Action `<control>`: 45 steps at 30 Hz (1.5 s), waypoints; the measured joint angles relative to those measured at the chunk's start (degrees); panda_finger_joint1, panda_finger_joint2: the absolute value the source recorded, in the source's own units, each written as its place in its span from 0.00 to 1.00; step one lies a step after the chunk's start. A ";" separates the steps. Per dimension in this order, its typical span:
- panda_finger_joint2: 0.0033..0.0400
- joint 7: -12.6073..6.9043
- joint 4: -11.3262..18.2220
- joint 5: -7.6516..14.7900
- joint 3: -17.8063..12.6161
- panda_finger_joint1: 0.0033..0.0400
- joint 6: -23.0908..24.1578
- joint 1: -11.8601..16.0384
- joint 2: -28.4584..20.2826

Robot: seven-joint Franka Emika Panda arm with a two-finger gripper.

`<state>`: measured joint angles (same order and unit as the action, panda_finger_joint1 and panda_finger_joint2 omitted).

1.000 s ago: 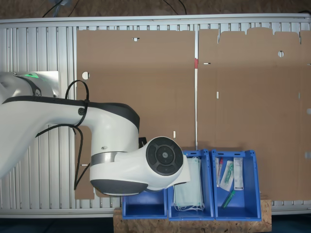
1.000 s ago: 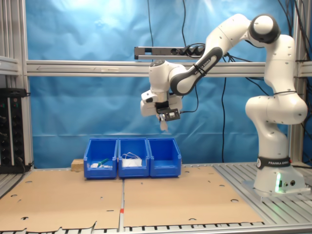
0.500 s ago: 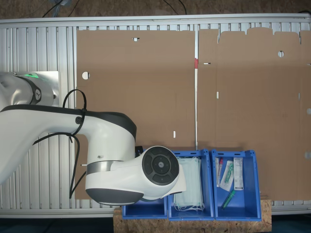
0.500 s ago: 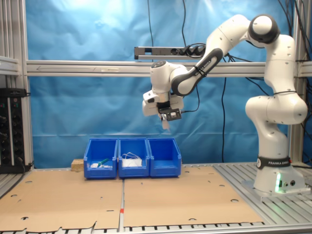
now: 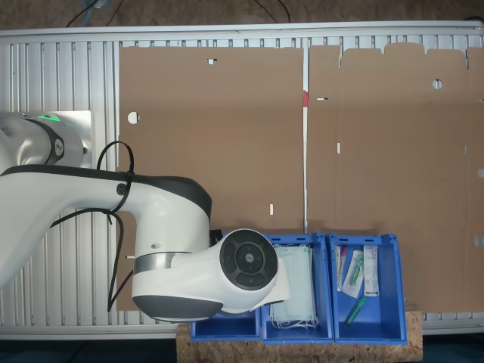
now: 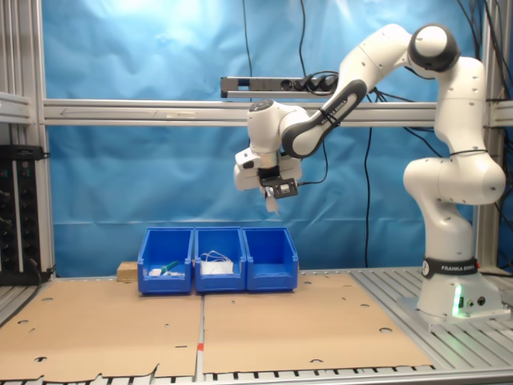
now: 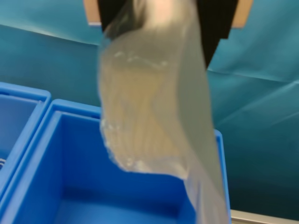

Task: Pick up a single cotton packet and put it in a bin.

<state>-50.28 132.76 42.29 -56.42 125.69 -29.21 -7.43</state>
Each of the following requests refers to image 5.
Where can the stack of pale face masks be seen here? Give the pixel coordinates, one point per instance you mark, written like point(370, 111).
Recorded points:
point(298, 280)

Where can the blue bin holding masks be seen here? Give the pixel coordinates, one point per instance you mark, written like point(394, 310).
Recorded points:
point(325, 295)

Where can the packet with red-capped tube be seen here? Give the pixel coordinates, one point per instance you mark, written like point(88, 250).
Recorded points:
point(341, 264)

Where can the chipboard wood slab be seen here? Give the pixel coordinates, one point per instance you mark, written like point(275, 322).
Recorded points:
point(302, 353)

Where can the blue bin holding gauze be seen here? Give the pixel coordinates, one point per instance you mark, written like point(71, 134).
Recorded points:
point(227, 329)

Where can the packet with green syringe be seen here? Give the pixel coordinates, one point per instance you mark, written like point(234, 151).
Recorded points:
point(353, 274)

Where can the loose green syringe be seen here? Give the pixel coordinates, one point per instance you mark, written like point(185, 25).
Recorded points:
point(355, 311)

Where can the long white printed packet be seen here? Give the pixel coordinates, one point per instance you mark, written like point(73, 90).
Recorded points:
point(371, 272)

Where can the blue bin holding syringes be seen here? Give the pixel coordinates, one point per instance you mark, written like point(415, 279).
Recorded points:
point(385, 314)

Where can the brown cardboard sheet with notches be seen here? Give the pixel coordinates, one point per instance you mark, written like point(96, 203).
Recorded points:
point(397, 170)

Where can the red tape mark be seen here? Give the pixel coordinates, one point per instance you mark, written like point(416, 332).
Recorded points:
point(305, 99)

